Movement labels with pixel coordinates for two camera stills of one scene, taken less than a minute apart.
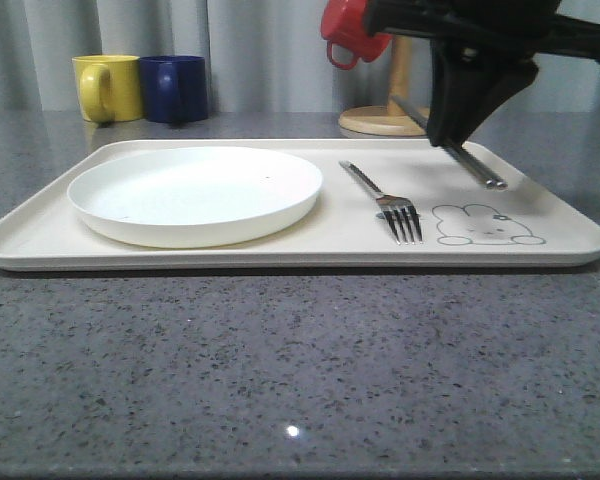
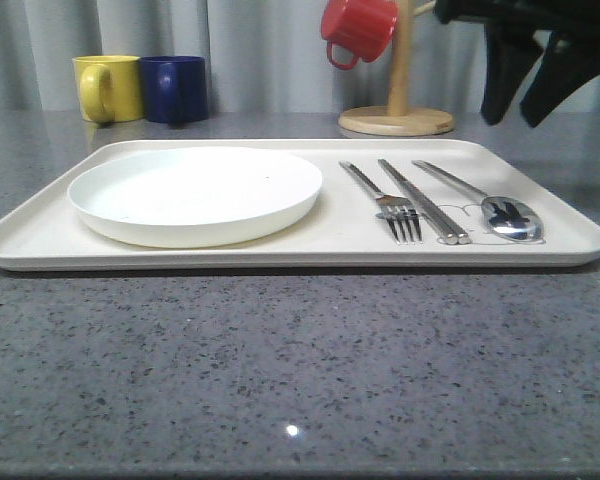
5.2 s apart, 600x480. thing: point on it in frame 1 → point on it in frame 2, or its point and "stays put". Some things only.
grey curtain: (261, 56) stays put
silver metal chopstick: (498, 181) → (462, 239)
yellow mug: (109, 87) stays put
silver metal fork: (400, 215) stays put
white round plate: (194, 196) stays put
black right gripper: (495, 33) → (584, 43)
